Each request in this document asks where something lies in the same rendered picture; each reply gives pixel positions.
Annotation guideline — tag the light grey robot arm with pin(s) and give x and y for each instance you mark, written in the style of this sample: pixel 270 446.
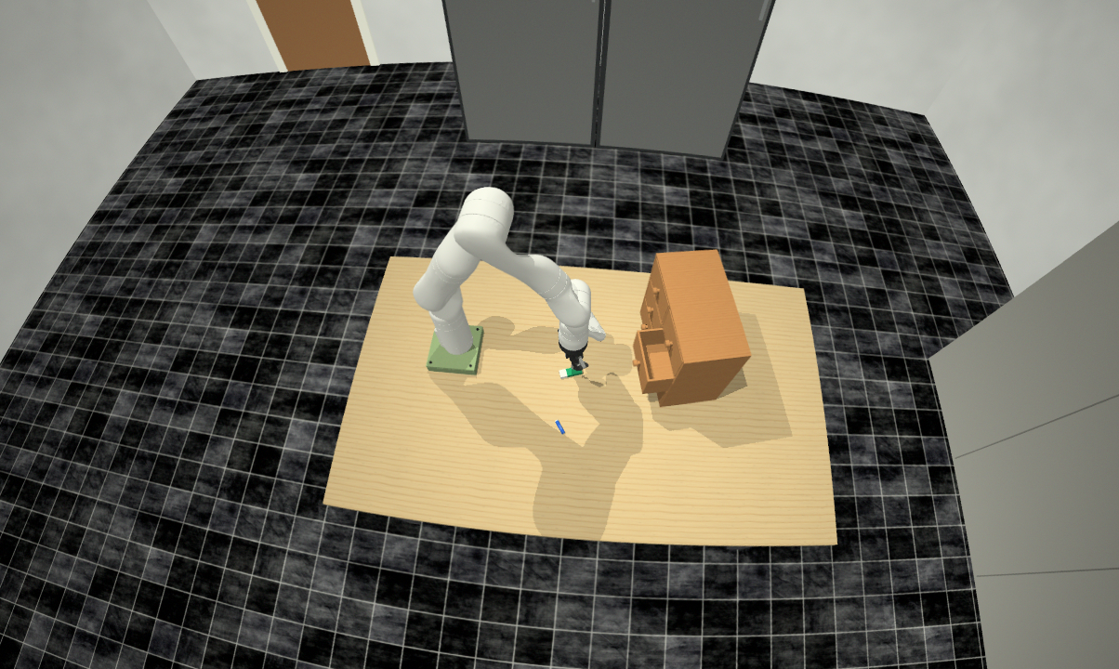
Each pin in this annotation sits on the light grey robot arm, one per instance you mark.
pixel 481 233

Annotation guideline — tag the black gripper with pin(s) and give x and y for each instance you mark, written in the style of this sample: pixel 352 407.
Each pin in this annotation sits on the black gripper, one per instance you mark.
pixel 576 357

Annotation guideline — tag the orange-brown wooden chest of drawers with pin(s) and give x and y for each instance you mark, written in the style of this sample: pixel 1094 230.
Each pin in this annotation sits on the orange-brown wooden chest of drawers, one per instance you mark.
pixel 710 333

